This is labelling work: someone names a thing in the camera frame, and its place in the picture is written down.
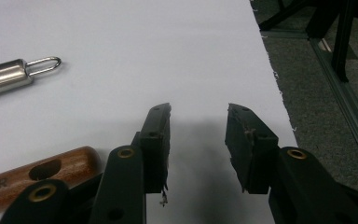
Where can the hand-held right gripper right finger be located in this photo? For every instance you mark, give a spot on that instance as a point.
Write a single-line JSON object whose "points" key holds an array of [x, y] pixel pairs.
{"points": [[248, 155]]}

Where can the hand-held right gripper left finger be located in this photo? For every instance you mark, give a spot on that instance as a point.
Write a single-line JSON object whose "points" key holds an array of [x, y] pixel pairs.
{"points": [[155, 149]]}

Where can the wooden rice paddle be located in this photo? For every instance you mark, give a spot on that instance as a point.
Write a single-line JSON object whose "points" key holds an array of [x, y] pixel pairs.
{"points": [[71, 166]]}

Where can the stainless steel ladle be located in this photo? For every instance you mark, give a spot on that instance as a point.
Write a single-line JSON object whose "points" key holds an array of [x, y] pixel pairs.
{"points": [[3, 76]]}

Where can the white table sheet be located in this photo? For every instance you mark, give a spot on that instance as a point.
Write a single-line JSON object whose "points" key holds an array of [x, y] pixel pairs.
{"points": [[152, 53]]}

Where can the black metal stand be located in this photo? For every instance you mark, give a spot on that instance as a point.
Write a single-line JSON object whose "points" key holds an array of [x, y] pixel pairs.
{"points": [[341, 40]]}

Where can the aluminium floor rail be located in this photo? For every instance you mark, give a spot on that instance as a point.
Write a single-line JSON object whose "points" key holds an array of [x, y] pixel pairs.
{"points": [[348, 105]]}

